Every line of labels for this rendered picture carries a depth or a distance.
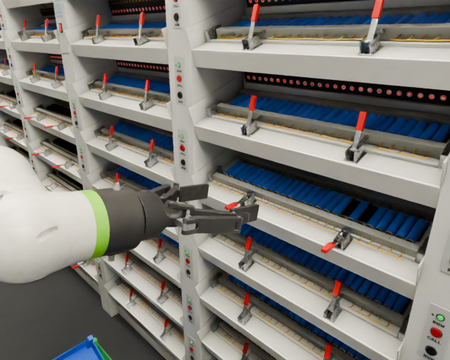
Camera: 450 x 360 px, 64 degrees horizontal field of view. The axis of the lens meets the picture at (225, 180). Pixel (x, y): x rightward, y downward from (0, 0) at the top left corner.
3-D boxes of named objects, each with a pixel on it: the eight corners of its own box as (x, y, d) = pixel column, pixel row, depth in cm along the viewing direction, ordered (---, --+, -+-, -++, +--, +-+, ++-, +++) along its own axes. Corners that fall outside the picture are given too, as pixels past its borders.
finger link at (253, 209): (229, 208, 59) (233, 209, 58) (256, 203, 64) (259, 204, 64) (226, 225, 60) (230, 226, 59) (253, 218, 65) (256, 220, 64)
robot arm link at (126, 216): (112, 195, 44) (78, 176, 50) (106, 280, 47) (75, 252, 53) (153, 191, 49) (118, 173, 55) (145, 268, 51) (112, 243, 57)
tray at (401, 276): (415, 301, 67) (419, 268, 62) (199, 202, 107) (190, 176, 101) (452, 233, 77) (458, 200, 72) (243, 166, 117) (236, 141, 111)
